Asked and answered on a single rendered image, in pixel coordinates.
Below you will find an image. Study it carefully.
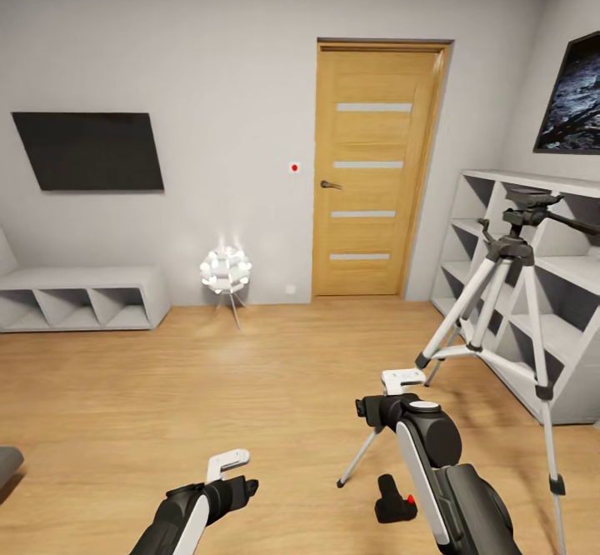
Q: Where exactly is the digital camera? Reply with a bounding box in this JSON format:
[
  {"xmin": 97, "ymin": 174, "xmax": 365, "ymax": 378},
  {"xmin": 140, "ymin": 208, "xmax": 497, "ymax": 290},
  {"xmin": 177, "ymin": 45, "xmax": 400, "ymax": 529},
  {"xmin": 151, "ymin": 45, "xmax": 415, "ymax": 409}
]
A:
[{"xmin": 375, "ymin": 473, "xmax": 418, "ymax": 523}]

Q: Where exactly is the camera tripod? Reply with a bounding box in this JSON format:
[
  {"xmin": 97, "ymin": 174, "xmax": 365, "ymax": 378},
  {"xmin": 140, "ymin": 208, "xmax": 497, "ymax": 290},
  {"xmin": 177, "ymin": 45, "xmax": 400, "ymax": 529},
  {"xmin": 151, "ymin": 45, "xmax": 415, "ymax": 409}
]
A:
[{"xmin": 337, "ymin": 189, "xmax": 600, "ymax": 555}]

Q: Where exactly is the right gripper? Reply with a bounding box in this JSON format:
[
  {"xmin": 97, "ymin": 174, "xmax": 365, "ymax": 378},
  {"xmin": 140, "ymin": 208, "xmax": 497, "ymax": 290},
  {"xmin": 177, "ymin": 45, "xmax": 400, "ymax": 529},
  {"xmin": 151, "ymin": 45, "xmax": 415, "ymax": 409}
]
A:
[{"xmin": 355, "ymin": 392, "xmax": 418, "ymax": 430}]

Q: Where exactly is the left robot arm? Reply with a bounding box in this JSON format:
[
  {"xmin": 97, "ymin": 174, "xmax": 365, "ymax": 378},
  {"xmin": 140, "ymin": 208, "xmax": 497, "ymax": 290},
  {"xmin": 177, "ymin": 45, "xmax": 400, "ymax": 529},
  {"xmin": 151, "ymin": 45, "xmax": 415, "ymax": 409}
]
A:
[{"xmin": 128, "ymin": 448, "xmax": 259, "ymax": 555}]

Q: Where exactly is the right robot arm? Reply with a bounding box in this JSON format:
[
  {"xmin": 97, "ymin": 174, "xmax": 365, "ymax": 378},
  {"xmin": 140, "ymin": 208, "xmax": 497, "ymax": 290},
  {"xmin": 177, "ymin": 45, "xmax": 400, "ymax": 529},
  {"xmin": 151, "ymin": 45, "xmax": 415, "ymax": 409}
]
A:
[{"xmin": 355, "ymin": 368, "xmax": 523, "ymax": 555}]

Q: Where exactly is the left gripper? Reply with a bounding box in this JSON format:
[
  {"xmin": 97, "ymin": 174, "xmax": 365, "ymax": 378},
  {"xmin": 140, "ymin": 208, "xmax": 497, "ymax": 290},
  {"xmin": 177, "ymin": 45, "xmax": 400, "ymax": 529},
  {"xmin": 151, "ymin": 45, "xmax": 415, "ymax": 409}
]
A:
[{"xmin": 208, "ymin": 476, "xmax": 259, "ymax": 524}]

